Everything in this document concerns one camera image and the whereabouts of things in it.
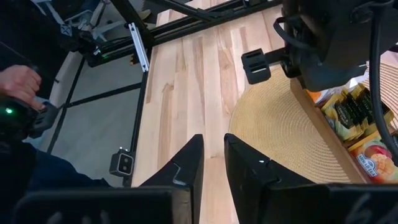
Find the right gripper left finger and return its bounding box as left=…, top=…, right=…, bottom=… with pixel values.
left=139, top=133, right=206, bottom=224

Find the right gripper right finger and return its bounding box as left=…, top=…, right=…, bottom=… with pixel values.
left=223, top=133, right=328, bottom=224

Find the white orange tea packet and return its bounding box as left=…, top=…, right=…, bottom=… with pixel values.
left=345, top=75, right=370, bottom=91
left=306, top=88, right=326, bottom=105

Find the wooden three-compartment tea box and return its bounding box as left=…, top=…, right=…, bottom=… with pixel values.
left=290, top=76, right=398, bottom=185

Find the orange red tea packet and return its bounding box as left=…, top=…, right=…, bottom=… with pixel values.
left=349, top=139, right=398, bottom=185

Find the round woven placemat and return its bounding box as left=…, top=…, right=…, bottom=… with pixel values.
left=229, top=60, right=398, bottom=185

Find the silver aluminium extrusion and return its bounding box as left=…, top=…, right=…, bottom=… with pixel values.
left=127, top=21, right=150, bottom=73

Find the white office chair base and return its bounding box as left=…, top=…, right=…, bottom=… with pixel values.
left=40, top=0, right=133, bottom=43

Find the person's hand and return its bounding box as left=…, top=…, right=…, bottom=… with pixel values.
left=0, top=64, right=44, bottom=111

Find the person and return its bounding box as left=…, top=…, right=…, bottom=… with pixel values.
left=0, top=0, right=110, bottom=224

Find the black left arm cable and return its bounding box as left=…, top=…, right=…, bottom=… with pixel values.
left=272, top=0, right=398, bottom=167

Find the black table-level camera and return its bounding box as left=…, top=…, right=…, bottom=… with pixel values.
left=108, top=147, right=135, bottom=178

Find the black leader arm handle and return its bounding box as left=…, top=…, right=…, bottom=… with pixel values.
left=0, top=96, right=60, bottom=144

